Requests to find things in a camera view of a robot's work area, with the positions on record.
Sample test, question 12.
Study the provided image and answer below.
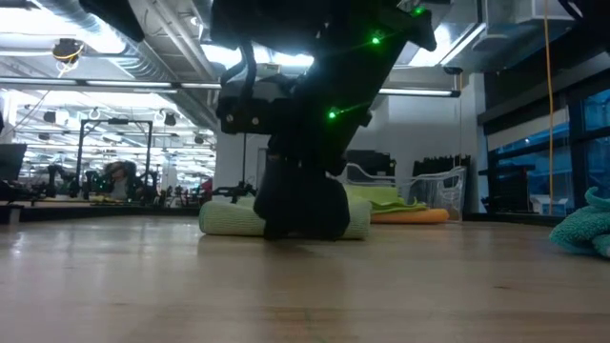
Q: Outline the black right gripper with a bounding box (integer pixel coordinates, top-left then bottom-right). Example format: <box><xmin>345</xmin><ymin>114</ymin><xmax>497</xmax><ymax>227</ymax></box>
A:
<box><xmin>252</xmin><ymin>92</ymin><xmax>374</xmax><ymax>242</ymax></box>

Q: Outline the lime green microfiber towel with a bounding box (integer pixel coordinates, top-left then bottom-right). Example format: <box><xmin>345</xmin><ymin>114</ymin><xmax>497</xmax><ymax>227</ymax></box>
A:
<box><xmin>342</xmin><ymin>184</ymin><xmax>430</xmax><ymax>214</ymax></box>

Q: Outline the pale green towel teal hem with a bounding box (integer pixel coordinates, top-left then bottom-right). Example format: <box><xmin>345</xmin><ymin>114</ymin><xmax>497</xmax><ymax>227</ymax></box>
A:
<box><xmin>198</xmin><ymin>194</ymin><xmax>373</xmax><ymax>241</ymax></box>

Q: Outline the orange microfiber towel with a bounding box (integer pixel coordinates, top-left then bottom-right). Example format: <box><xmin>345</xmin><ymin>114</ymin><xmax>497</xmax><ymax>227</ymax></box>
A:
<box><xmin>370</xmin><ymin>208</ymin><xmax>451</xmax><ymax>226</ymax></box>

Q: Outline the teal microfiber towel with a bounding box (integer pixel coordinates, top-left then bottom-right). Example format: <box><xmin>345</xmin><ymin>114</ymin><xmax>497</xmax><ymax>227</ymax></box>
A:
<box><xmin>549</xmin><ymin>186</ymin><xmax>610</xmax><ymax>260</ymax></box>

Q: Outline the black equipment cabinet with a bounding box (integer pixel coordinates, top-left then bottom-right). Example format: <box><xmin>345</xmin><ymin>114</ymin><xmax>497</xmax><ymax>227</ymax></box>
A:
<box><xmin>345</xmin><ymin>149</ymin><xmax>397</xmax><ymax>178</ymax></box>

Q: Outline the clear plastic bin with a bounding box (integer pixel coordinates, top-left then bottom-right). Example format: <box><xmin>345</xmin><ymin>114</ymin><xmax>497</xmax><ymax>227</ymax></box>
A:
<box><xmin>340</xmin><ymin>162</ymin><xmax>468</xmax><ymax>224</ymax></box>

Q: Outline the black storage rack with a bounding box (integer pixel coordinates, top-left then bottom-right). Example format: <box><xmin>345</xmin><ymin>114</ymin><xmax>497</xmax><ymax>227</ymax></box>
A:
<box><xmin>412</xmin><ymin>154</ymin><xmax>473</xmax><ymax>178</ymax></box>

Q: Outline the person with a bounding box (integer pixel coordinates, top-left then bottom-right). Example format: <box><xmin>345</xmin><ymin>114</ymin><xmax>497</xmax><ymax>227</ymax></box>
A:
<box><xmin>104</xmin><ymin>160</ymin><xmax>140</xmax><ymax>201</ymax></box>

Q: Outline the long ceiling light bar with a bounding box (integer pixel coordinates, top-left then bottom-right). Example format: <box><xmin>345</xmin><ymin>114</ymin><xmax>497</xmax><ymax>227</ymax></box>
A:
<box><xmin>0</xmin><ymin>77</ymin><xmax>462</xmax><ymax>99</ymax></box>

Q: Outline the white box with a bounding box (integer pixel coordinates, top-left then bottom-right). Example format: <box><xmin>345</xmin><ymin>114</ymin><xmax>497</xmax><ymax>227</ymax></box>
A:
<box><xmin>529</xmin><ymin>194</ymin><xmax>569</xmax><ymax>217</ymax></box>

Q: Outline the black monitor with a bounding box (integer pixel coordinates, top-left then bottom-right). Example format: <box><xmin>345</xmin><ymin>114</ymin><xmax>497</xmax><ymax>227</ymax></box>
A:
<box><xmin>0</xmin><ymin>142</ymin><xmax>29</xmax><ymax>181</ymax></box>

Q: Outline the black gantry frame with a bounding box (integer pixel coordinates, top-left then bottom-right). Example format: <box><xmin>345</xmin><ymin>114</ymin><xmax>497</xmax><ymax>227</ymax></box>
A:
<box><xmin>75</xmin><ymin>118</ymin><xmax>154</xmax><ymax>187</ymax></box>
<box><xmin>241</xmin><ymin>132</ymin><xmax>250</xmax><ymax>192</ymax></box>

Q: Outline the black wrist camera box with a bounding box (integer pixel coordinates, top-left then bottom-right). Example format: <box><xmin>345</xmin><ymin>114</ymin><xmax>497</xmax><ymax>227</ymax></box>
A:
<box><xmin>216</xmin><ymin>79</ymin><xmax>297</xmax><ymax>136</ymax></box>

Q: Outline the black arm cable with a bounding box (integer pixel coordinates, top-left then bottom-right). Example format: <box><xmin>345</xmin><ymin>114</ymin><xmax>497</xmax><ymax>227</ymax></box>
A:
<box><xmin>219</xmin><ymin>40</ymin><xmax>259</xmax><ymax>101</ymax></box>

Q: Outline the yellow hanging cable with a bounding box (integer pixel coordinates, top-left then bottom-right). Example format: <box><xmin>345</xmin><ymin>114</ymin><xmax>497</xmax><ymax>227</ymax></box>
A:
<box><xmin>457</xmin><ymin>73</ymin><xmax>465</xmax><ymax>168</ymax></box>
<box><xmin>544</xmin><ymin>0</ymin><xmax>557</xmax><ymax>216</ymax></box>

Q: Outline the round silver ceiling duct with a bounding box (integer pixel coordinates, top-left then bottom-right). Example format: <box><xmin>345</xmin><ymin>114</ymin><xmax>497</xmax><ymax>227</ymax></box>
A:
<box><xmin>190</xmin><ymin>0</ymin><xmax>214</xmax><ymax>30</ymax></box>

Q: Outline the black yellow cable reel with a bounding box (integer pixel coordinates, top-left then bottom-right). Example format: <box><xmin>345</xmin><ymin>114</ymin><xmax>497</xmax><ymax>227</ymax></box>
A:
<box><xmin>51</xmin><ymin>36</ymin><xmax>87</xmax><ymax>66</ymax></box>

